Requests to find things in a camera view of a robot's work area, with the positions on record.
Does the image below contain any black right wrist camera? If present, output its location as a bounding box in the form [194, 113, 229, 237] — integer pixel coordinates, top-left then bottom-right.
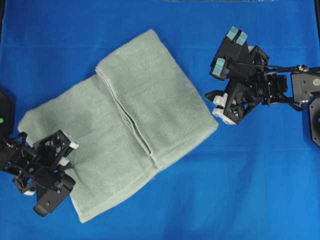
[209, 26, 253, 81]

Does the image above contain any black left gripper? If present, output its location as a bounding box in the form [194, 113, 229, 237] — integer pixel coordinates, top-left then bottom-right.
[0, 130, 79, 195]

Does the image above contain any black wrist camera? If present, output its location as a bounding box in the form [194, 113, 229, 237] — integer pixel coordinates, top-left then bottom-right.
[33, 171, 76, 217]
[209, 26, 253, 81]

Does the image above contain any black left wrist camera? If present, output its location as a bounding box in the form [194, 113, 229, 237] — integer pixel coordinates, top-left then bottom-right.
[33, 171, 76, 217]

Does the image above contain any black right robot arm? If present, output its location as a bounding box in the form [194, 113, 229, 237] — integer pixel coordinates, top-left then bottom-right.
[204, 46, 320, 125]

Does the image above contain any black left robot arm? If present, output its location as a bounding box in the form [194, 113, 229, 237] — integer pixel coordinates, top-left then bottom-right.
[0, 91, 79, 195]

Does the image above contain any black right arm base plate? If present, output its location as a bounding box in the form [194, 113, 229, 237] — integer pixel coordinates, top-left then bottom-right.
[302, 98, 320, 150]

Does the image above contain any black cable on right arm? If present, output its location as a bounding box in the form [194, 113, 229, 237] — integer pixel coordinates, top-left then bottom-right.
[224, 56, 305, 75]

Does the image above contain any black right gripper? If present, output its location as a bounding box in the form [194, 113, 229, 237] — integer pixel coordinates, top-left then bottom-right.
[204, 45, 289, 125]

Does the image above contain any blue table cloth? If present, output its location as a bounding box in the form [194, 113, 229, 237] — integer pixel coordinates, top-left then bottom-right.
[0, 0, 320, 240]

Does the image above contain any light green bath towel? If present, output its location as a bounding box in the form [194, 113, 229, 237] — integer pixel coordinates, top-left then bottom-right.
[17, 29, 219, 223]

